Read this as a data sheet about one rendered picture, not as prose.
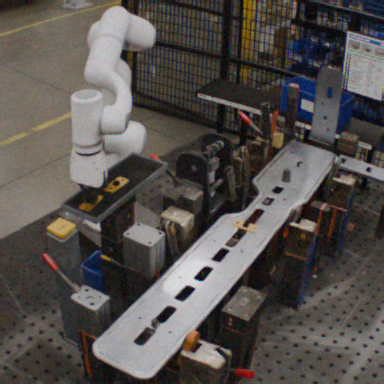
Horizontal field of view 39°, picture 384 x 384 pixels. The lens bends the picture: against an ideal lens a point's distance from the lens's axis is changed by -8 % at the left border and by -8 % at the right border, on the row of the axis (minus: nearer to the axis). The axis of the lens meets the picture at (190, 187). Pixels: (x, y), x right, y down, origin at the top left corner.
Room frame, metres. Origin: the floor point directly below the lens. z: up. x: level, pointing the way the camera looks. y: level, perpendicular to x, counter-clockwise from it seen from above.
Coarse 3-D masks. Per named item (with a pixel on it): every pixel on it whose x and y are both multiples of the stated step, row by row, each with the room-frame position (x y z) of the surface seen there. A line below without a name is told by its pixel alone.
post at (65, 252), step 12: (48, 240) 1.23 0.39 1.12; (60, 240) 1.21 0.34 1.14; (72, 240) 1.24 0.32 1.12; (60, 252) 1.21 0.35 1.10; (72, 252) 1.23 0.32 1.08; (60, 264) 1.21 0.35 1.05; (72, 264) 1.22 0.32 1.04; (72, 276) 1.23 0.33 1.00; (60, 288) 1.23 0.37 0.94; (60, 300) 1.23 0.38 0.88; (72, 312) 1.21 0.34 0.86; (72, 324) 1.22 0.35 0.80; (72, 336) 1.22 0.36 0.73
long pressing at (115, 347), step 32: (288, 160) 1.96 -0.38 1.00; (320, 160) 1.98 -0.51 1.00; (288, 192) 1.73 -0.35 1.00; (224, 224) 1.52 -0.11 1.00; (256, 224) 1.53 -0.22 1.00; (192, 256) 1.35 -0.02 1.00; (256, 256) 1.37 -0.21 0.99; (160, 288) 1.20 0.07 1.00; (224, 288) 1.22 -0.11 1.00; (128, 320) 1.06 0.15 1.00; (192, 320) 1.08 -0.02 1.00; (96, 352) 0.93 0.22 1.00; (128, 352) 0.94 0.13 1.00; (160, 352) 0.95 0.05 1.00
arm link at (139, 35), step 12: (108, 12) 1.65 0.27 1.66; (120, 12) 1.65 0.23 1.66; (108, 24) 1.60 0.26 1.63; (120, 24) 1.62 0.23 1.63; (132, 24) 1.71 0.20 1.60; (144, 24) 1.77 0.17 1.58; (96, 36) 1.58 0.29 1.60; (120, 36) 1.59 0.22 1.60; (132, 36) 1.71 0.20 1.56; (144, 36) 1.74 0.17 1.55; (132, 48) 1.77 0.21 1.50; (144, 48) 1.76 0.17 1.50
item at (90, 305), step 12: (84, 288) 1.11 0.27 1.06; (72, 300) 1.07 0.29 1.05; (84, 300) 1.06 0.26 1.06; (96, 300) 1.07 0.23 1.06; (108, 300) 1.08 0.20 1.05; (84, 312) 1.05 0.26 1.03; (96, 312) 1.03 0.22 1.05; (108, 312) 1.08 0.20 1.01; (84, 324) 1.05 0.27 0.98; (96, 324) 1.03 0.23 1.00; (108, 324) 1.07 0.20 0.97; (84, 336) 1.06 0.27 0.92; (96, 336) 1.03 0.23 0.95; (84, 348) 1.07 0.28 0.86; (84, 360) 1.06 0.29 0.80; (96, 360) 1.05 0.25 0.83; (84, 372) 1.07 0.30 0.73; (96, 372) 1.04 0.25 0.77; (108, 372) 1.06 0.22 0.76
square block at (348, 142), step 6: (342, 132) 2.13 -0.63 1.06; (348, 132) 2.13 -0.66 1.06; (342, 138) 2.08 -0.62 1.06; (348, 138) 2.07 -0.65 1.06; (354, 138) 2.08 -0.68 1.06; (342, 144) 2.07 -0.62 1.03; (348, 144) 2.06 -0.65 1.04; (354, 144) 2.05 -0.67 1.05; (342, 150) 2.07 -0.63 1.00; (348, 150) 2.06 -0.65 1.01; (354, 150) 2.06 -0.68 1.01; (348, 156) 2.06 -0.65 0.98; (354, 156) 2.10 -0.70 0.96; (342, 162) 2.07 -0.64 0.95
